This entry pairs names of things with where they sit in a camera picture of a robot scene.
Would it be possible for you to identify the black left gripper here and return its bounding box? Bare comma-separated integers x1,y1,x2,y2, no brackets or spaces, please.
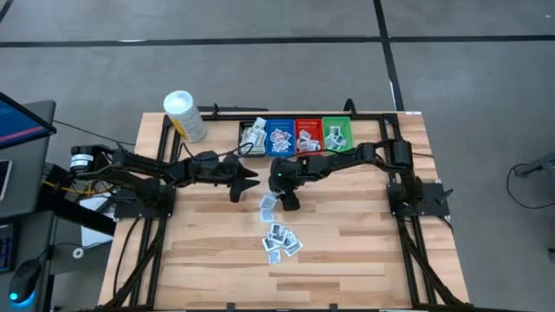
221,165,260,204

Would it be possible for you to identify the long plain white packet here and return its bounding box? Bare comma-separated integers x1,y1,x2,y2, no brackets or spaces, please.
240,133,257,156

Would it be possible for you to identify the black slotted plastic basket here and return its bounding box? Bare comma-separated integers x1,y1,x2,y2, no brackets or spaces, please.
237,119,267,158

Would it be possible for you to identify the blue slotted plastic basket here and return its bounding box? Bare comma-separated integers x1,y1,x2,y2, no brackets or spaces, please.
264,118,297,158

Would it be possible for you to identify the red slotted plastic basket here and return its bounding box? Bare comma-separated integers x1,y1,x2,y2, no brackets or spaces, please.
294,118,325,157

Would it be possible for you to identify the white wipes canister yellow label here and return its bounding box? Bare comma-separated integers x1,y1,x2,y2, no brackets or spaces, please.
162,89,208,144

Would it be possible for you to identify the green slotted plastic basket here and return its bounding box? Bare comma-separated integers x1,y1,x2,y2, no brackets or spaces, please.
322,115,355,153

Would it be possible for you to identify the white paper sheet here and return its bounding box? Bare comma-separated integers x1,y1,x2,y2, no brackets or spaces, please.
80,192,115,249

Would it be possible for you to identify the black diagonal support beam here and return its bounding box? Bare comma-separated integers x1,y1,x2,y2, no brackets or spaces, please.
41,164,118,237

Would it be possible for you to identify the laptop with blue screen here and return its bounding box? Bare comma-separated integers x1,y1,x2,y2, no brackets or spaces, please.
0,100,58,220

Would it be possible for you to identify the monitor with blue screen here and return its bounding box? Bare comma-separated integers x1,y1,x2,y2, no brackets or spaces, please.
0,90,59,151

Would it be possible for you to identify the smartphone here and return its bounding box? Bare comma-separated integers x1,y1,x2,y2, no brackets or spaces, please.
0,159,14,203

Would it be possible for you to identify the black computer mouse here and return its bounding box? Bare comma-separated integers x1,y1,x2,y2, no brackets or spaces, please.
8,258,43,309

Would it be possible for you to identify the grey stand foot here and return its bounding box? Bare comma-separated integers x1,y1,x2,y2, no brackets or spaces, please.
513,151,555,179

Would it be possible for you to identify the black keyboard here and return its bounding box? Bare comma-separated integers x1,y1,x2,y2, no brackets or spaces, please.
0,223,17,274

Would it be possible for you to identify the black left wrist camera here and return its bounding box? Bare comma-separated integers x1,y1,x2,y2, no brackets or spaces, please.
223,152,244,172

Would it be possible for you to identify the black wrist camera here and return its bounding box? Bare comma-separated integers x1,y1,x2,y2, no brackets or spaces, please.
277,159,307,179
223,152,244,172

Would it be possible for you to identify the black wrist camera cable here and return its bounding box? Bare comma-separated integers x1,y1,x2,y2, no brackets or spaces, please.
181,141,257,162

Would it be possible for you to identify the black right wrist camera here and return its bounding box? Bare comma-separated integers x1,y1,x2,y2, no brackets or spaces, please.
277,159,307,179

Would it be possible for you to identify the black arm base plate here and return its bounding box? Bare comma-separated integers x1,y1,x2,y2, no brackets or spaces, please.
114,184,177,219
386,181,454,218

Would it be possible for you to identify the black cable along frame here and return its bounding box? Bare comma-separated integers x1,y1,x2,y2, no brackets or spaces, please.
112,216,144,301

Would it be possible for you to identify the thin black cable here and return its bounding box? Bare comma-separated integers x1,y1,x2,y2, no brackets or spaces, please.
54,119,136,146

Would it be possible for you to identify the black floor cable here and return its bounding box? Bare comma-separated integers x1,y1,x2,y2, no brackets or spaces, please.
506,163,555,211

